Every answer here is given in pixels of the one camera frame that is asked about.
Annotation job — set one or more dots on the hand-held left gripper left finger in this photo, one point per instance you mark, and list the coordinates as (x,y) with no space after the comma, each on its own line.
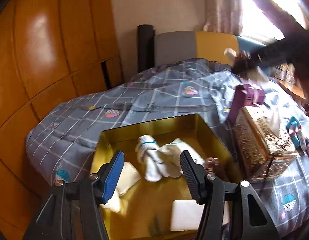
(113,177)

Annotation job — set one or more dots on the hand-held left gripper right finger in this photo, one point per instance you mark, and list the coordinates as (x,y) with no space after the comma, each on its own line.
(192,177)

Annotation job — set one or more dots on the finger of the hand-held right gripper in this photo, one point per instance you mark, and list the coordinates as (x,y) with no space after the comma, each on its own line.
(269,52)
(277,10)

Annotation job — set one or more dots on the cream cloth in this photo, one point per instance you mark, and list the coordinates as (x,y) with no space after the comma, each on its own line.
(129,177)

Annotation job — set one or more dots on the pink scrunchie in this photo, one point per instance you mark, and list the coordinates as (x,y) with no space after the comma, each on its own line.
(212,163)

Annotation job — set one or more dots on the white plastic pack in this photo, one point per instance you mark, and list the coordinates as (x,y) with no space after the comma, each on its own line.
(169,155)

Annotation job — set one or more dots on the white tissue block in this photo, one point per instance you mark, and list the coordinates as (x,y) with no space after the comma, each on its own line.
(184,215)

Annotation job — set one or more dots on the grey white sock bundle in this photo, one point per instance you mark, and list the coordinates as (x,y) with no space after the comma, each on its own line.
(149,165)

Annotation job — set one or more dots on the yellow tin box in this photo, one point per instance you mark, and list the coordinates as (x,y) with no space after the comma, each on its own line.
(144,205)

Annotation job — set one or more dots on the wooden desk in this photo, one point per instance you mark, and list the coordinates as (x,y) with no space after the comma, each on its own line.
(292,90)

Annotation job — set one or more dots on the purple gift box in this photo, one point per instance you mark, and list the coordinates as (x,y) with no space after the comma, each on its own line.
(240,100)

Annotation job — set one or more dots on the pink floral curtain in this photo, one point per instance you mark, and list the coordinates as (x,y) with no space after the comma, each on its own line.
(219,5)

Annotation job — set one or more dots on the grey plaid quilt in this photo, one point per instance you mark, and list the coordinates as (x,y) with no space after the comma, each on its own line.
(94,115)

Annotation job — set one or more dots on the white tissue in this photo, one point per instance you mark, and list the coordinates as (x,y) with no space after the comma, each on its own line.
(272,120)

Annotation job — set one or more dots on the gold embossed tissue box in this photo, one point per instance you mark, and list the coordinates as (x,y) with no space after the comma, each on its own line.
(254,150)

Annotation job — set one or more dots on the grey yellow blue headboard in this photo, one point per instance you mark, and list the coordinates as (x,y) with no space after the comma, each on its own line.
(174,46)

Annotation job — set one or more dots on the black rolled mat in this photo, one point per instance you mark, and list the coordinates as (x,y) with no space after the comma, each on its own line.
(145,50)

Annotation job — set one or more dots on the wooden wardrobe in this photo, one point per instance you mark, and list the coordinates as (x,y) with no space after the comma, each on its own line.
(44,55)

